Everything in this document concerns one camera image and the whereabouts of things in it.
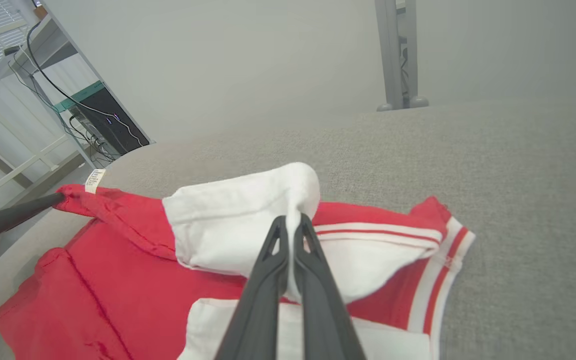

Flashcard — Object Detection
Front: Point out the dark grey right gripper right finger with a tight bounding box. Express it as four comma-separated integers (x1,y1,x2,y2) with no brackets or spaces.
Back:
293,214,367,360

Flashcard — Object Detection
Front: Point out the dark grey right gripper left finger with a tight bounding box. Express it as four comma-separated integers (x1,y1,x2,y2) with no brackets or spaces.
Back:
214,216,290,360

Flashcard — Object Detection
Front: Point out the red white polo shirt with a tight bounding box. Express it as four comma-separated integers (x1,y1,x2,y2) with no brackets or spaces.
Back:
0,161,476,360

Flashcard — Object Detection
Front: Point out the black computer tower teal trim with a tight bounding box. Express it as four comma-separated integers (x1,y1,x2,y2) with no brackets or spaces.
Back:
55,80,150,156

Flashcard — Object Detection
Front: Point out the white metal shelf rack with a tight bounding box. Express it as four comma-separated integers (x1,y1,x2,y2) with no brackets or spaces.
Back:
0,5,156,211

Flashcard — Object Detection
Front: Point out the black computer cable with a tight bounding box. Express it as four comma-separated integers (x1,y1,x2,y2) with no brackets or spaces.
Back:
25,22,146,148

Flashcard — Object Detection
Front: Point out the grey metal partition post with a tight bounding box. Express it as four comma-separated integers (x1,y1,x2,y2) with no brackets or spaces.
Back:
374,0,430,112

